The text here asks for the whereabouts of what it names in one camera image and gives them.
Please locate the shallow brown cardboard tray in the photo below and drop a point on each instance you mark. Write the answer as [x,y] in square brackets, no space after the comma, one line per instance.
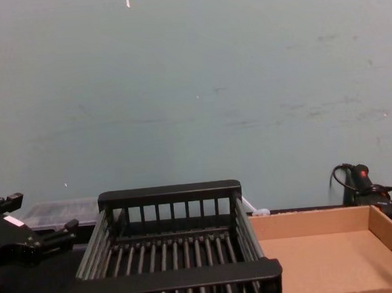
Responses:
[327,261]

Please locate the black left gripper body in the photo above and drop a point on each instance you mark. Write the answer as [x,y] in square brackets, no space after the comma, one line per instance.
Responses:
[9,239]

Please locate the black rack with steel bars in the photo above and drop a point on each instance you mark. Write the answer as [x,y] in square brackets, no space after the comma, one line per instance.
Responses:
[166,284]

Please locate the clear plastic case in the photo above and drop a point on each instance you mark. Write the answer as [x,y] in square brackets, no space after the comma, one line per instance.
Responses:
[58,211]

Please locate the plain pale wall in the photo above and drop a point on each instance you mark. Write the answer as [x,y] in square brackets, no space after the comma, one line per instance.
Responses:
[191,85]

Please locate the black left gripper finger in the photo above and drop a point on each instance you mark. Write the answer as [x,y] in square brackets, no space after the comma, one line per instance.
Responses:
[62,236]
[7,203]

